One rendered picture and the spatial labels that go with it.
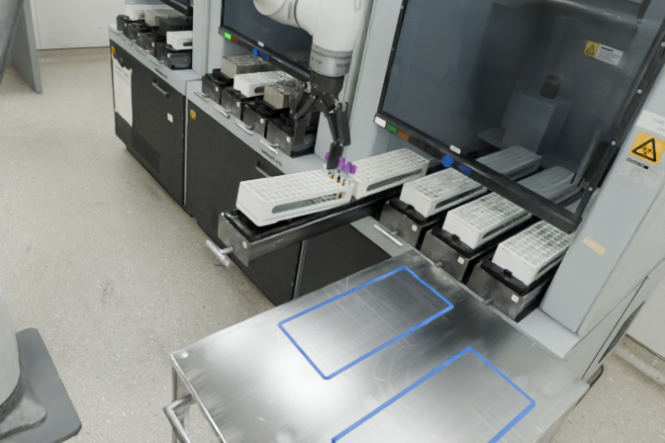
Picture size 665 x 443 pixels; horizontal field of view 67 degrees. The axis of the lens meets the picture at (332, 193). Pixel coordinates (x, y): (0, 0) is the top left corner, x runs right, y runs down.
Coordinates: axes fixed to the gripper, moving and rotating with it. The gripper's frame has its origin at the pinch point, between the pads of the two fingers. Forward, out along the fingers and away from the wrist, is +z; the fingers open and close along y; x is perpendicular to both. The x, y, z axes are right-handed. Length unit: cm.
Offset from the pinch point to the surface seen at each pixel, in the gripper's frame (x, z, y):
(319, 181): 2.8, 9.0, 0.4
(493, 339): 2, 13, 56
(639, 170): 30, -19, 59
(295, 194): -8.2, 7.5, 4.4
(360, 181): 13.9, 9.5, 4.7
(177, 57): 24, 19, -119
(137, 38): 21, 21, -153
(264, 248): -17.8, 18.0, 7.3
